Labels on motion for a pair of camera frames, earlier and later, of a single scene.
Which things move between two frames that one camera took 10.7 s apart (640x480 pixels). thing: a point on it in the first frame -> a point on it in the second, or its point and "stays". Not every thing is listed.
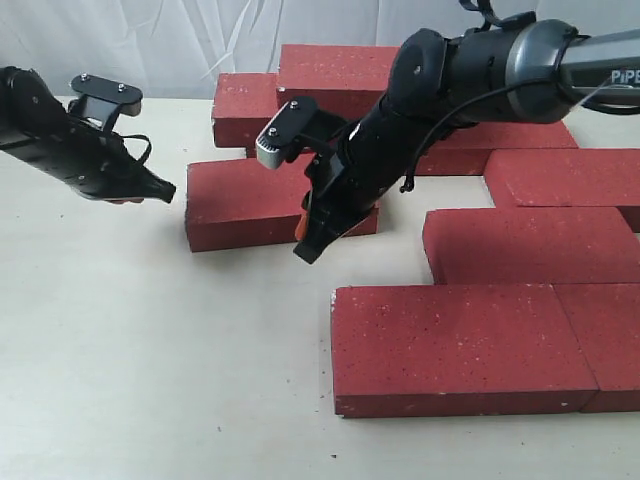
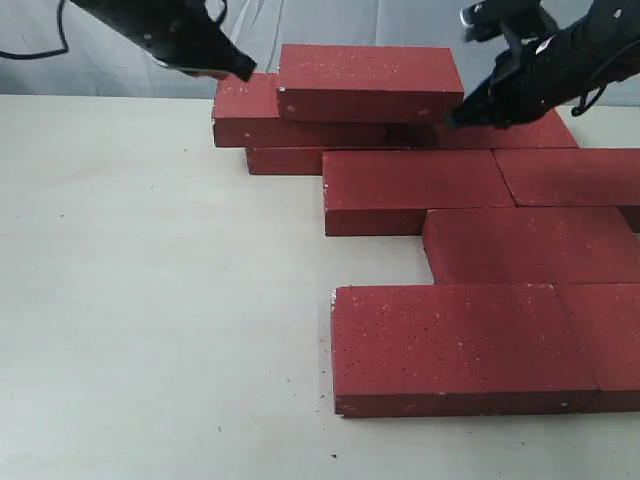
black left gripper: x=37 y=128 -> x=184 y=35
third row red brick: x=531 y=245 stays
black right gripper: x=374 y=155 -> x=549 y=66
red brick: x=462 y=150 stays
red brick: x=345 y=81 stays
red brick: x=247 y=203 -> x=386 y=192
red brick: x=605 y=319 stays
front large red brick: x=456 y=349 stays
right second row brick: x=564 y=177 stays
